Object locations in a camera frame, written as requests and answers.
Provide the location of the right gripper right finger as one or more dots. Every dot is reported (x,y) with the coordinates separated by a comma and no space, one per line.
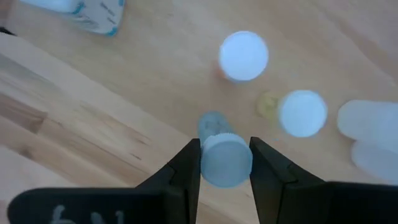
(295,202)

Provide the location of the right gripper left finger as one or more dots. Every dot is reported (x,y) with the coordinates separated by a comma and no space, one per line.
(155,202)

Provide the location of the blue vial white cap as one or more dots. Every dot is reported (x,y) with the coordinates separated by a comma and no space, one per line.
(225,161)

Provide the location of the yellow vial white cap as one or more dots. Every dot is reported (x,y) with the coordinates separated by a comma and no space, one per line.
(303,113)

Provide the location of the translucent clear medicine bottle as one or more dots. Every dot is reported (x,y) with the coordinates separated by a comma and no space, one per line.
(367,119)
(377,161)

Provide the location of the red vial white cap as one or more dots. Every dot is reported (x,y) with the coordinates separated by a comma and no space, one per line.
(243,56)

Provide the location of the white labelled medicine bottle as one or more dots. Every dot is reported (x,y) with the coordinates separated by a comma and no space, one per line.
(93,15)

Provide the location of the wooden shelf black metal legs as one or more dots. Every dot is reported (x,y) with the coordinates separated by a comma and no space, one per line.
(155,62)

